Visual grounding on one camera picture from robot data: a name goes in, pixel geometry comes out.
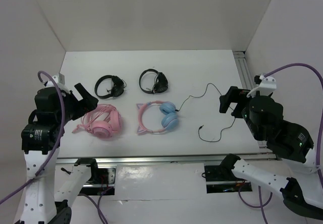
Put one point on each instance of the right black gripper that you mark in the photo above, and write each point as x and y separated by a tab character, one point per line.
232	95

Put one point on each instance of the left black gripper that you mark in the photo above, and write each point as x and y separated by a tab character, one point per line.
88	102

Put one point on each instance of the blue pink cat-ear headphones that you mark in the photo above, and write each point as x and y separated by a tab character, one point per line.
156	117

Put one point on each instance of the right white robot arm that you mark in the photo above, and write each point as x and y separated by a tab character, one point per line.
291	142

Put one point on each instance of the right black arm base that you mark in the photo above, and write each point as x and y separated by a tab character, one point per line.
219	182

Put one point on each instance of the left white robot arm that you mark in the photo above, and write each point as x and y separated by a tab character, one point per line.
41	143

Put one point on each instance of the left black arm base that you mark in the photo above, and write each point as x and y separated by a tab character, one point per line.
102	179

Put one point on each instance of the pink gaming headphones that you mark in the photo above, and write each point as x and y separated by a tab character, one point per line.
102	122

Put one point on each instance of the black headphones left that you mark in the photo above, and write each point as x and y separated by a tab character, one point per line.
116	89

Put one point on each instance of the black headphones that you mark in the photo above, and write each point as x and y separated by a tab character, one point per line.
160	82
116	89

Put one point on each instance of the black headphones right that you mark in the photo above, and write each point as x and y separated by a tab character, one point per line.
160	82

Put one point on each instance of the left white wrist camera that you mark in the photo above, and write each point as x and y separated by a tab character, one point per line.
60	81

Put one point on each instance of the aluminium right side rail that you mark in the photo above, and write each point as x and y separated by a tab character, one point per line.
246	78

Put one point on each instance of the aluminium rail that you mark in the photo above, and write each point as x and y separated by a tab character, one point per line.
180	159
246	78

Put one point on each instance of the aluminium front rail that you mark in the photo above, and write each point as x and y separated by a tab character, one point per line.
180	159

